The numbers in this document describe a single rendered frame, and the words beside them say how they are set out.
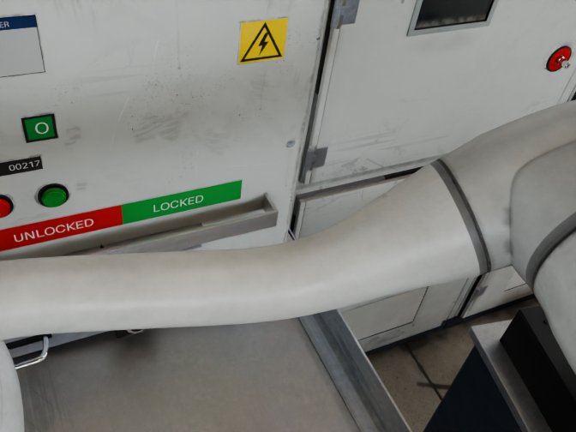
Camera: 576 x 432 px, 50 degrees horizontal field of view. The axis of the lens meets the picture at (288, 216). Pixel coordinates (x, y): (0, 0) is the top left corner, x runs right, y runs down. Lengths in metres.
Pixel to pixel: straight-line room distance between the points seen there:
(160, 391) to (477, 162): 0.59
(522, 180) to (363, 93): 0.70
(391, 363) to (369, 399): 1.10
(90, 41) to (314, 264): 0.32
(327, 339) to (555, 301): 0.58
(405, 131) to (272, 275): 0.83
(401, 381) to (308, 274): 1.54
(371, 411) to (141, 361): 0.34
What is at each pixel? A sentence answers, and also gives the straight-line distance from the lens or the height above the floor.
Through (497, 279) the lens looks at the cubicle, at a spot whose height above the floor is 0.24.
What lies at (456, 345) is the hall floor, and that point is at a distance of 2.15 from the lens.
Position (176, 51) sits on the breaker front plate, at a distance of 0.68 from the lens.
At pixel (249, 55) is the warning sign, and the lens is 0.71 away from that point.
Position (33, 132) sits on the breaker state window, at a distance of 0.70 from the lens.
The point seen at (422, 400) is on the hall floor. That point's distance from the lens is 1.99.
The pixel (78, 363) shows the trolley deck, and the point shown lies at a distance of 0.96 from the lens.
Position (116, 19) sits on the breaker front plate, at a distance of 0.65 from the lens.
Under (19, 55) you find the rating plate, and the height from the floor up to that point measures 1.32.
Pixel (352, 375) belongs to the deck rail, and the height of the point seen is 0.85.
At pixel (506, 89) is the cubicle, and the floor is 0.99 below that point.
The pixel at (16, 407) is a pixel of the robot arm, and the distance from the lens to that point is 0.63.
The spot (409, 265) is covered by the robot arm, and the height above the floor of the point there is 1.31.
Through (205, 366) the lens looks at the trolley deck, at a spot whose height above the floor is 0.85.
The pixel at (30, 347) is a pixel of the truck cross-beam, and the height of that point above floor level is 0.88.
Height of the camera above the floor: 1.65
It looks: 44 degrees down
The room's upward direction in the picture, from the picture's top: 10 degrees clockwise
